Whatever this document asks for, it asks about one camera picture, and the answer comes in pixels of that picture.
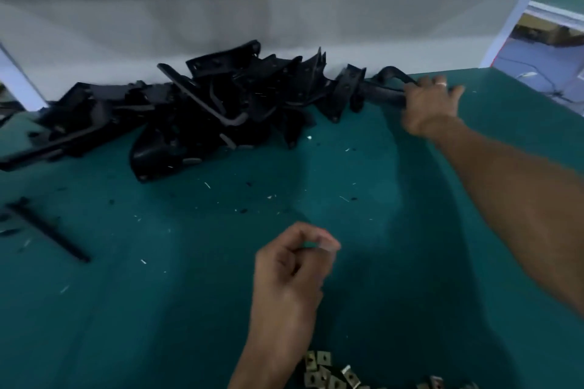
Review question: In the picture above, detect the person's left hand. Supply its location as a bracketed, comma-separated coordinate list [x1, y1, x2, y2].
[251, 222, 341, 367]

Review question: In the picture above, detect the person's right hand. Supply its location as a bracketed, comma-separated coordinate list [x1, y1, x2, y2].
[401, 76, 467, 139]

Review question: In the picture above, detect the thin black plastic strip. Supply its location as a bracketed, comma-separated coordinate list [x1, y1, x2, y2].
[7, 200, 92, 263]

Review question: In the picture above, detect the white metal rack frame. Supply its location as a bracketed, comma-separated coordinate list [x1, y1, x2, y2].
[479, 0, 584, 71]

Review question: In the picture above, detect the person's right forearm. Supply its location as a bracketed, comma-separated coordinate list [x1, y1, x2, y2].
[424, 115, 584, 317]

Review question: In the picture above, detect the pile of black plastic brackets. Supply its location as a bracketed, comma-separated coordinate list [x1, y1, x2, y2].
[0, 40, 366, 183]

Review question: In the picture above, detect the white metal post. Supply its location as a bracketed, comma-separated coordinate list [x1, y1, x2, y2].
[0, 42, 49, 112]

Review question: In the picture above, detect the green table cloth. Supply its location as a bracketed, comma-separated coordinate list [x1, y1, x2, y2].
[0, 67, 584, 389]

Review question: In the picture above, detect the curved black plastic bracket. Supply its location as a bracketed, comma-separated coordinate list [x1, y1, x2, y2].
[351, 65, 421, 114]

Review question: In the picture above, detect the pile of brass clip nuts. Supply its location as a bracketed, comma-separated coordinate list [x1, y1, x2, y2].
[303, 350, 480, 389]

